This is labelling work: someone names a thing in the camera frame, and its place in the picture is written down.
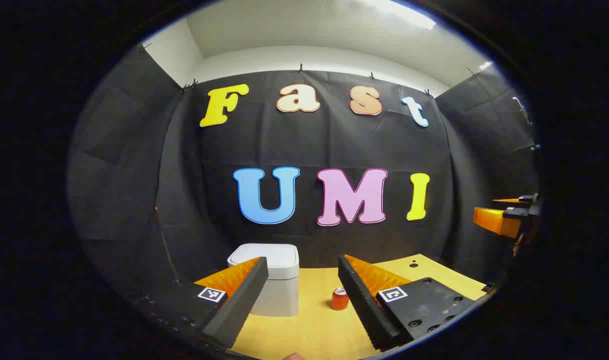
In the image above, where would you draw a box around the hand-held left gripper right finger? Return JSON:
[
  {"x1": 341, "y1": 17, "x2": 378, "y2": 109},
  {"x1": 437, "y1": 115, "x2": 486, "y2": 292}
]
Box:
[{"x1": 337, "y1": 254, "x2": 478, "y2": 353}]

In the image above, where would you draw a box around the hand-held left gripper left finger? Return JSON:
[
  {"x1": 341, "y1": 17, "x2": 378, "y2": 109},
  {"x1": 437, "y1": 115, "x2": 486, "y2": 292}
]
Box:
[{"x1": 134, "y1": 256, "x2": 269, "y2": 350}]

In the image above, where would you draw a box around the white desktop garbage bin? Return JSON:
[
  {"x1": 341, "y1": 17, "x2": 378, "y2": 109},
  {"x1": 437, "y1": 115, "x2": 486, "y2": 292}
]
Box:
[{"x1": 227, "y1": 243, "x2": 300, "y2": 318}]

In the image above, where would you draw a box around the wooden desktop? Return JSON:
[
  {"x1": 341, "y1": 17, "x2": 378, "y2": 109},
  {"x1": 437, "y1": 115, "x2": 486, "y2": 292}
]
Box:
[{"x1": 194, "y1": 253, "x2": 490, "y2": 360}]

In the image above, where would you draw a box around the black backdrop cloth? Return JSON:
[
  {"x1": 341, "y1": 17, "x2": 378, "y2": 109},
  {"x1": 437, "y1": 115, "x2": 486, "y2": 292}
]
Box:
[{"x1": 67, "y1": 45, "x2": 540, "y2": 301}]

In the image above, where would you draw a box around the ceiling light panel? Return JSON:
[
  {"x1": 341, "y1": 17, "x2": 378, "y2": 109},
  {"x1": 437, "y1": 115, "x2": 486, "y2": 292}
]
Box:
[{"x1": 364, "y1": 0, "x2": 437, "y2": 30}]

